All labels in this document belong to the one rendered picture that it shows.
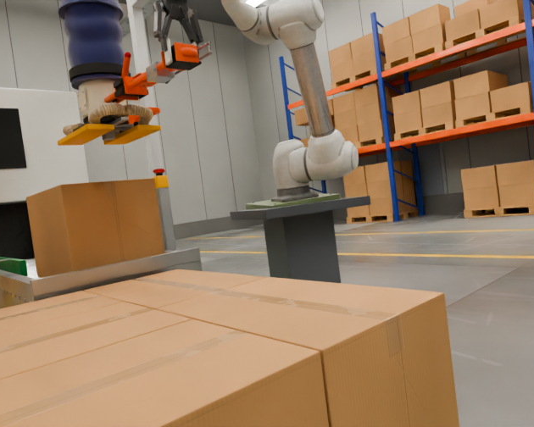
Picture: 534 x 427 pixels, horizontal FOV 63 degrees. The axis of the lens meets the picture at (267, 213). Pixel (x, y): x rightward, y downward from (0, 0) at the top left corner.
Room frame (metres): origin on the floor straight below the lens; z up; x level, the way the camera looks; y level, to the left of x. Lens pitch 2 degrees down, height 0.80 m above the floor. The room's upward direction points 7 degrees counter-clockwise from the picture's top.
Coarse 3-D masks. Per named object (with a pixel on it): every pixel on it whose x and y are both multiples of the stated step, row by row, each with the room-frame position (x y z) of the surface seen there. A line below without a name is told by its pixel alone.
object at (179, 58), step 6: (174, 42) 1.25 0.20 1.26; (174, 48) 1.28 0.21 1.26; (180, 48) 1.26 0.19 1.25; (162, 54) 1.31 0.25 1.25; (174, 54) 1.28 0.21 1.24; (180, 54) 1.26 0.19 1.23; (162, 60) 1.31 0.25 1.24; (174, 60) 1.27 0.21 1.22; (180, 60) 1.26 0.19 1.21; (186, 60) 1.27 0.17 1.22; (192, 60) 1.28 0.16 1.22; (198, 60) 1.30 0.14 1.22; (168, 66) 1.30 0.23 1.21; (174, 66) 1.31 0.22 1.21; (180, 66) 1.31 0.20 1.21; (186, 66) 1.32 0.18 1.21
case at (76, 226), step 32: (64, 192) 1.72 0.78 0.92; (96, 192) 1.80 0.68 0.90; (128, 192) 1.89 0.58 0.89; (32, 224) 2.13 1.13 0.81; (64, 224) 1.73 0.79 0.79; (96, 224) 1.79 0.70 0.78; (128, 224) 1.88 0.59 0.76; (160, 224) 1.97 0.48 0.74; (64, 256) 1.77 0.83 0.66; (96, 256) 1.78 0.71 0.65; (128, 256) 1.86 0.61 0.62
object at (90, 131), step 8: (80, 128) 1.59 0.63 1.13; (88, 128) 1.54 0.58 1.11; (96, 128) 1.56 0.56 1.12; (104, 128) 1.58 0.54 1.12; (112, 128) 1.60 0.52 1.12; (64, 136) 1.72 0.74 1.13; (72, 136) 1.66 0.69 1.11; (80, 136) 1.66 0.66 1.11; (88, 136) 1.68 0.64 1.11; (96, 136) 1.70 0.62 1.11; (64, 144) 1.78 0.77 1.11; (72, 144) 1.81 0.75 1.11; (80, 144) 1.83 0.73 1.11
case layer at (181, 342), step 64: (0, 320) 1.24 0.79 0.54; (64, 320) 1.14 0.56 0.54; (128, 320) 1.05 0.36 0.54; (192, 320) 0.98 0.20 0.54; (256, 320) 0.91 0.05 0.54; (320, 320) 0.85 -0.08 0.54; (384, 320) 0.81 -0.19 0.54; (0, 384) 0.72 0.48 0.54; (64, 384) 0.68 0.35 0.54; (128, 384) 0.65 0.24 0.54; (192, 384) 0.62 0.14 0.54; (256, 384) 0.60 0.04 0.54; (320, 384) 0.68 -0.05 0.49; (384, 384) 0.79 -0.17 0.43; (448, 384) 0.93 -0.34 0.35
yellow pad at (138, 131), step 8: (136, 128) 1.67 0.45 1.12; (144, 128) 1.68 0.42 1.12; (152, 128) 1.70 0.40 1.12; (160, 128) 1.73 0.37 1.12; (120, 136) 1.78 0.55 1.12; (128, 136) 1.79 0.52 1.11; (136, 136) 1.81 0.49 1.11; (104, 144) 1.91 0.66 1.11; (112, 144) 1.93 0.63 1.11; (120, 144) 1.96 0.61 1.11
